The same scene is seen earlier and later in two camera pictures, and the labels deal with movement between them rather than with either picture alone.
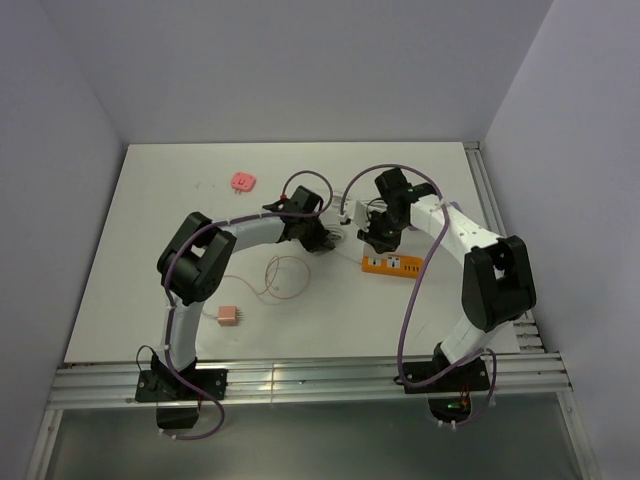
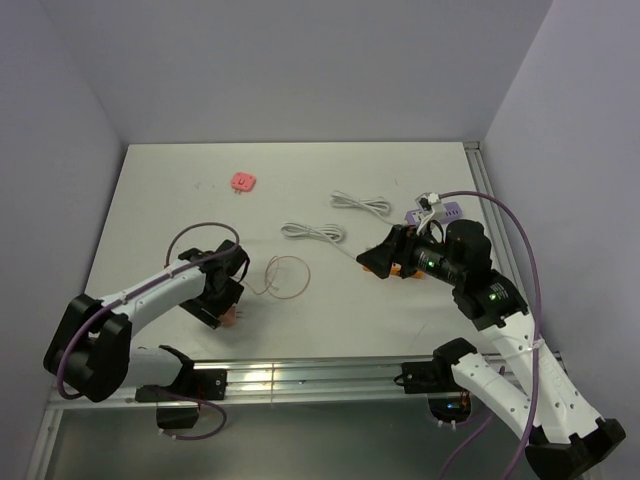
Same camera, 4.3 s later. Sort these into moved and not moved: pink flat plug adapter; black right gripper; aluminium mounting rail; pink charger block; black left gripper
Moved: black left gripper; black right gripper
Not moved: pink flat plug adapter; aluminium mounting rail; pink charger block
